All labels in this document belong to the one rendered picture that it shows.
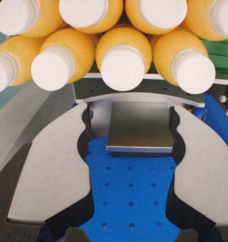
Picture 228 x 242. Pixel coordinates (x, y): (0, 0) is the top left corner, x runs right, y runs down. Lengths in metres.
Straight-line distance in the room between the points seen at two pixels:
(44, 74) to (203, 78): 0.15
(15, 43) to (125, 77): 0.14
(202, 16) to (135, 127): 0.18
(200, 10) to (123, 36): 0.08
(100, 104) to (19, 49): 0.19
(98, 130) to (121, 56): 0.25
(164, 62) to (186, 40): 0.03
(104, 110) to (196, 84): 0.22
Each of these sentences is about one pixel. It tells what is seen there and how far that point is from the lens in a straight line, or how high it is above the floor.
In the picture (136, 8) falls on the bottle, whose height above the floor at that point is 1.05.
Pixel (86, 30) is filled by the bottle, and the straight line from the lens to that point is 0.21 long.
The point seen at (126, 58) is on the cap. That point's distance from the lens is 0.17.
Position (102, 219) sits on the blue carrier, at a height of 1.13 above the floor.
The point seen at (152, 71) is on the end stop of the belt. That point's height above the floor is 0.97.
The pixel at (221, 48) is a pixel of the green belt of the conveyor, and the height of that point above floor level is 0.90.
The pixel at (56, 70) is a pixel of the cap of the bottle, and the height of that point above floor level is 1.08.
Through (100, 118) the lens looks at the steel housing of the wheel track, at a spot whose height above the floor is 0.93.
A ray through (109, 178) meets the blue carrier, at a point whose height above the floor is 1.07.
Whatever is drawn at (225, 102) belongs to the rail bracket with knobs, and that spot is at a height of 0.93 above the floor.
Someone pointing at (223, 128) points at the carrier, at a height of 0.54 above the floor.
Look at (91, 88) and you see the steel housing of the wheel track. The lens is 0.36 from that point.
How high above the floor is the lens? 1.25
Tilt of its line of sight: 58 degrees down
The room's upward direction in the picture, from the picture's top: 174 degrees counter-clockwise
